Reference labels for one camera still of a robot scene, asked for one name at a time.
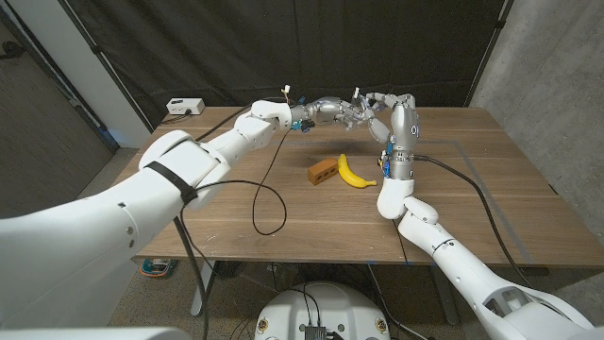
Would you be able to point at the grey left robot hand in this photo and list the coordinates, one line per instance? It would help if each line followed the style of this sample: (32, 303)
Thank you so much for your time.
(328, 111)

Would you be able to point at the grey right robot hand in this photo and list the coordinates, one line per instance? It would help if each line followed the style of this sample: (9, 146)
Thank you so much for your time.
(403, 127)

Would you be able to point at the clear plastic screen protector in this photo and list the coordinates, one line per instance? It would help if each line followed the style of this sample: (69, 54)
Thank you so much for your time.
(356, 91)

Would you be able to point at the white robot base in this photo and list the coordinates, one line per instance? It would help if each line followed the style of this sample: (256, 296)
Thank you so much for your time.
(349, 307)

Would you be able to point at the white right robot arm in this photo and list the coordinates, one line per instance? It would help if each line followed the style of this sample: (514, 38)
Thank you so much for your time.
(462, 255)

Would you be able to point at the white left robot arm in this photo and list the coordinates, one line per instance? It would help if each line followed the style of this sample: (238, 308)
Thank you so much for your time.
(118, 208)

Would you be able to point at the brown toy brick block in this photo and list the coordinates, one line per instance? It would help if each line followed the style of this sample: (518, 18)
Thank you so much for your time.
(322, 171)

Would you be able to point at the yellow toy banana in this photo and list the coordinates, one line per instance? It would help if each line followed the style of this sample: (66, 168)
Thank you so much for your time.
(351, 177)

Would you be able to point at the black backdrop curtain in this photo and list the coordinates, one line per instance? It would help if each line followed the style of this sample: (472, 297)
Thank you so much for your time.
(283, 47)

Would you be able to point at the black backdrop pole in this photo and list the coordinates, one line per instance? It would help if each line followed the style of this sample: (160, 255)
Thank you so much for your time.
(97, 49)
(498, 23)

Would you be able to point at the white power strip box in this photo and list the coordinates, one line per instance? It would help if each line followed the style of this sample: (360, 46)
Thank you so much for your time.
(185, 106)

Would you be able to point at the grey table leg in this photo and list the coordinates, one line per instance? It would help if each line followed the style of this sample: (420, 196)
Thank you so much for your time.
(203, 293)
(443, 302)

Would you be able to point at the colourful sneaker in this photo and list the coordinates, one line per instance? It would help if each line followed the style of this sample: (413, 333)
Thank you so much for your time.
(158, 268)

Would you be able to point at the white robot torso edge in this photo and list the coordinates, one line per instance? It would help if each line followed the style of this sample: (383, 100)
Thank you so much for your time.
(94, 334)

